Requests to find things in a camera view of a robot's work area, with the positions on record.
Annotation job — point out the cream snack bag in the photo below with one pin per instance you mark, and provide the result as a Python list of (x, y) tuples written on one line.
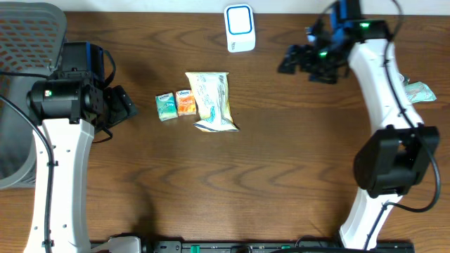
[(211, 93)]

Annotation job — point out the white barcode scanner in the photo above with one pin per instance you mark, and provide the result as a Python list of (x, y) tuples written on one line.
[(240, 28)]

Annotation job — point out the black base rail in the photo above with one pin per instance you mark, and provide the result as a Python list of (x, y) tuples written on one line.
[(246, 247)]

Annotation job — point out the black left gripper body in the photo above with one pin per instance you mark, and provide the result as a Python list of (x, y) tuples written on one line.
[(110, 105)]

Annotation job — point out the mint green wipes pack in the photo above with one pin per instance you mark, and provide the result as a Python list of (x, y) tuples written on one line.
[(418, 92)]

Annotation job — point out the dark grey plastic basket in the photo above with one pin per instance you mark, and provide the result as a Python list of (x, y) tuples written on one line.
[(32, 35)]

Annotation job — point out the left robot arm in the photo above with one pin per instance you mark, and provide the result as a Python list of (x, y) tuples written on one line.
[(68, 109)]

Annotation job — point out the teal tissue box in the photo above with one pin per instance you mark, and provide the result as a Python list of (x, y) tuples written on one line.
[(166, 106)]

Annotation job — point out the orange small packet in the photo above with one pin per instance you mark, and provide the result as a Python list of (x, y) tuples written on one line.
[(185, 102)]

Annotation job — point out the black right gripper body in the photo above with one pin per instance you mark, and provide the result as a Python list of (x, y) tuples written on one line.
[(318, 62)]

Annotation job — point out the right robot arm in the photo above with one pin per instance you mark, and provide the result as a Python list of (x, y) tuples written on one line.
[(401, 147)]

